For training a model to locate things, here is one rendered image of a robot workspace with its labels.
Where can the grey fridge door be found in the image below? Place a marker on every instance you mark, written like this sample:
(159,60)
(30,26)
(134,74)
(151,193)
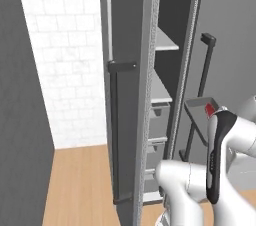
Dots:
(230,36)

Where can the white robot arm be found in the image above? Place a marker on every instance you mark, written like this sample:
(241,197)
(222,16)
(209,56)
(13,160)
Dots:
(186,183)

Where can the grey freezer drawer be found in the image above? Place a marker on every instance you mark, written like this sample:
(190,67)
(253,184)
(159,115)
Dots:
(149,183)
(156,156)
(160,123)

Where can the grey freezer body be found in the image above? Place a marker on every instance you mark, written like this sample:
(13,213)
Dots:
(176,10)

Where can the grey freezer door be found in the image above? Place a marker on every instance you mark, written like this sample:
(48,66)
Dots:
(128,20)

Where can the red steak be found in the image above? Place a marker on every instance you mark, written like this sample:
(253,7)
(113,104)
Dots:
(209,108)

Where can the pale grey freezer rack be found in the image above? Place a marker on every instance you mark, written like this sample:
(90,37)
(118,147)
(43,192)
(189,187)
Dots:
(159,91)
(164,41)

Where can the grey meat container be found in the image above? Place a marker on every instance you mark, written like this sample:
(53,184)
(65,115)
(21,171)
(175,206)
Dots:
(194,114)

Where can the dark grey cabinet panel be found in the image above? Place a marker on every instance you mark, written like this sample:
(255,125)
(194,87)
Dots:
(20,120)

